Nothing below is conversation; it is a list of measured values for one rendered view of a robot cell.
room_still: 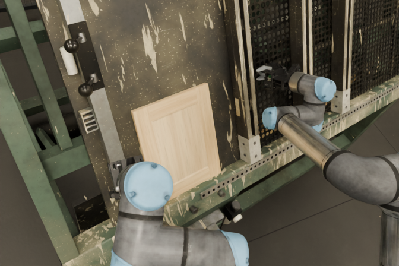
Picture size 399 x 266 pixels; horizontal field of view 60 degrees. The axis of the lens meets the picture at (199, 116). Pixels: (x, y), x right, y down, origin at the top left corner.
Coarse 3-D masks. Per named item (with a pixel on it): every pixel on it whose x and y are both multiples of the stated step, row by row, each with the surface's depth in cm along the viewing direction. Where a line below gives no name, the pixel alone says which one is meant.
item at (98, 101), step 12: (60, 0) 92; (72, 0) 93; (72, 12) 94; (96, 96) 105; (96, 108) 106; (108, 108) 108; (96, 120) 108; (108, 120) 109; (108, 132) 110; (108, 144) 111; (120, 144) 114; (108, 156) 113; (120, 156) 115
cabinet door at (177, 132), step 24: (192, 96) 127; (144, 120) 119; (168, 120) 125; (192, 120) 131; (144, 144) 122; (168, 144) 128; (192, 144) 134; (216, 144) 141; (168, 168) 131; (192, 168) 138; (216, 168) 144
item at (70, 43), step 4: (80, 36) 95; (84, 36) 96; (68, 40) 85; (72, 40) 86; (76, 40) 86; (80, 40) 94; (84, 40) 96; (64, 44) 86; (68, 44) 85; (72, 44) 85; (76, 44) 86; (64, 48) 86; (68, 48) 85; (72, 48) 85; (76, 48) 86; (68, 52) 86; (72, 52) 86; (76, 52) 87
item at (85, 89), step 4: (92, 76) 100; (96, 76) 101; (92, 80) 98; (96, 80) 101; (84, 84) 91; (88, 84) 91; (80, 88) 90; (84, 88) 90; (88, 88) 91; (92, 88) 92; (80, 92) 91; (84, 92) 90; (88, 92) 91; (92, 92) 92; (84, 96) 91; (88, 96) 92
